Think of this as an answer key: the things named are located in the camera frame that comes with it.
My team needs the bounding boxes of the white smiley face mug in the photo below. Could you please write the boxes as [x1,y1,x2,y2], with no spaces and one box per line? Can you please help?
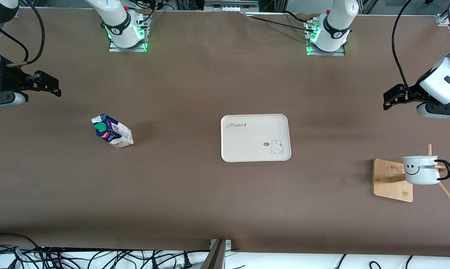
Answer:
[402,155,450,185]

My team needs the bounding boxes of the blue white milk carton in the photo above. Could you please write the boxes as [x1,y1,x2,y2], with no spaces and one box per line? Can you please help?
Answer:
[91,114,134,149]

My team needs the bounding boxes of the cream rabbit print tray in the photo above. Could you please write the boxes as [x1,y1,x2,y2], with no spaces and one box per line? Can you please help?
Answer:
[221,114,292,163]

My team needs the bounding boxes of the wooden mug stand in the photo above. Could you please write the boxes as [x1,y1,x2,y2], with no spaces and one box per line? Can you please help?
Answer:
[373,144,450,203]

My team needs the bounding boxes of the grey power strip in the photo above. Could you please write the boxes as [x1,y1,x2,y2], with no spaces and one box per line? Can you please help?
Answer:
[204,0,260,12]

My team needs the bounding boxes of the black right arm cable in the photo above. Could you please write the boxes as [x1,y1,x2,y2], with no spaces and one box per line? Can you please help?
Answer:
[0,0,46,68]

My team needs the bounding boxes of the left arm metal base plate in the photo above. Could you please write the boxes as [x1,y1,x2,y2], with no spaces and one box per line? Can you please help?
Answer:
[304,21,346,57]

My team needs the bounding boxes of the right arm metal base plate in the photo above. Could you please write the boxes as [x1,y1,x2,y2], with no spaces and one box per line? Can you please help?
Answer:
[108,15,148,53]

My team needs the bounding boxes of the short black table cable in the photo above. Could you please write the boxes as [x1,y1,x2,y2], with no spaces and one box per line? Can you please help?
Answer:
[283,10,321,24]

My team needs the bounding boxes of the long black table cable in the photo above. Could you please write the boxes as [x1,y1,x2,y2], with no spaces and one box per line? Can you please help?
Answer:
[244,13,317,33]

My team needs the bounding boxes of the grey metal pole bracket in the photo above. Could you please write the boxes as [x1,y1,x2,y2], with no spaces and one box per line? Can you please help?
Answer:
[201,238,233,269]

